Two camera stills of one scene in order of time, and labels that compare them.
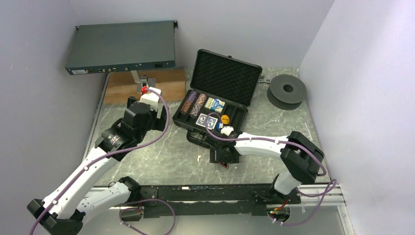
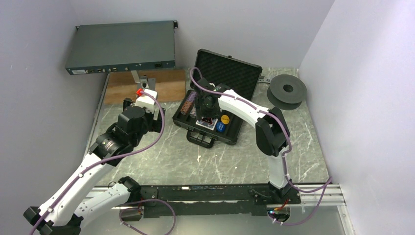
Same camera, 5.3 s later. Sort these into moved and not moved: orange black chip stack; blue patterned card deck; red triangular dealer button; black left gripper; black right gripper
Moved: red triangular dealer button; black right gripper
Not moved: orange black chip stack; blue patterned card deck; black left gripper
